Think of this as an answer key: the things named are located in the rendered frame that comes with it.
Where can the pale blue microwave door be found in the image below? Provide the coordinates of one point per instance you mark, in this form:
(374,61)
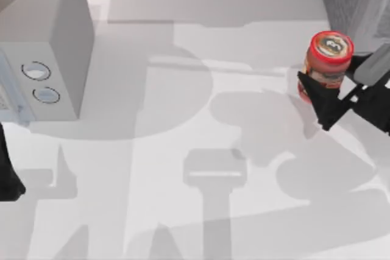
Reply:
(12,101)

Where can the large microwave knob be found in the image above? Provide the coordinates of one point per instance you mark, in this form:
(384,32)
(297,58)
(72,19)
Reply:
(36,71)

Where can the red lidded jar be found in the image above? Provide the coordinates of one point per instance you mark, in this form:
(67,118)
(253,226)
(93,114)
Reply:
(330,50)

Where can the small microwave knob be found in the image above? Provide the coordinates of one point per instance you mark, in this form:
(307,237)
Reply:
(46,94)

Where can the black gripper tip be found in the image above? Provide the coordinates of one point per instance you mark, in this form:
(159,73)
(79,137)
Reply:
(9,177)

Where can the pale microwave oven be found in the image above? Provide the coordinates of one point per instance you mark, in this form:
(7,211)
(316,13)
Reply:
(65,28)

